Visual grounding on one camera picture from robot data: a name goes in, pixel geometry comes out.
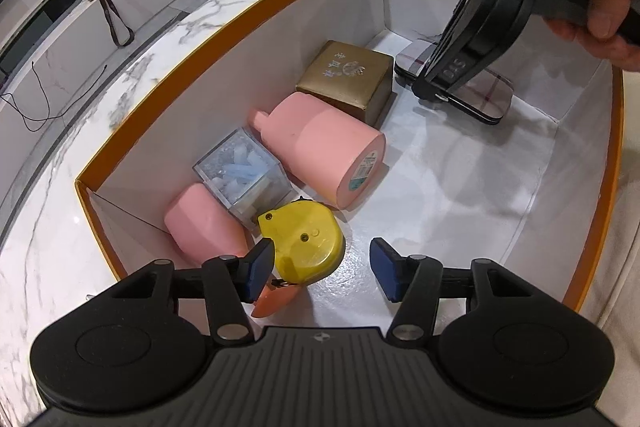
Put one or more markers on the yellow tape measure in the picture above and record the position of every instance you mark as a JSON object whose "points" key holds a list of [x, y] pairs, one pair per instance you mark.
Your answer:
{"points": [[307, 239]]}

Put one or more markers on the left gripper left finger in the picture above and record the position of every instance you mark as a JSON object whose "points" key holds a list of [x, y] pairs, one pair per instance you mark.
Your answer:
{"points": [[228, 283]]}

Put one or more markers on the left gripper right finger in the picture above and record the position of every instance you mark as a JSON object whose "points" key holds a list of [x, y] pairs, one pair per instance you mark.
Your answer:
{"points": [[412, 281]]}

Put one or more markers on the large orange storage box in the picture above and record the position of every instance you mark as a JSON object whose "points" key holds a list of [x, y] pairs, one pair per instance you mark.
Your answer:
{"points": [[534, 193]]}

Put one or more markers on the orange plastic piece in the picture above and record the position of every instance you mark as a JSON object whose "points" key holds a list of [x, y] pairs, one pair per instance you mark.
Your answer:
{"points": [[275, 296]]}

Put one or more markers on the clear plastic box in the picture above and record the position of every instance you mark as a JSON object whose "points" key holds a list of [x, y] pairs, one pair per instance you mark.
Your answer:
{"points": [[245, 177]]}

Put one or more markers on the small pink cup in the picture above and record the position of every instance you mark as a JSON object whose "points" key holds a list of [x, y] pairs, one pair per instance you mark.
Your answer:
{"points": [[202, 228]]}

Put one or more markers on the pink cylindrical bottle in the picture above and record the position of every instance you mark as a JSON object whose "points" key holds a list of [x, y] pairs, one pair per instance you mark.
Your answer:
{"points": [[334, 153]]}

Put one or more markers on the gold square gift box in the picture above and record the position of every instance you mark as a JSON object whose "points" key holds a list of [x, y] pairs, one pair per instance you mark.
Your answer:
{"points": [[356, 80]]}

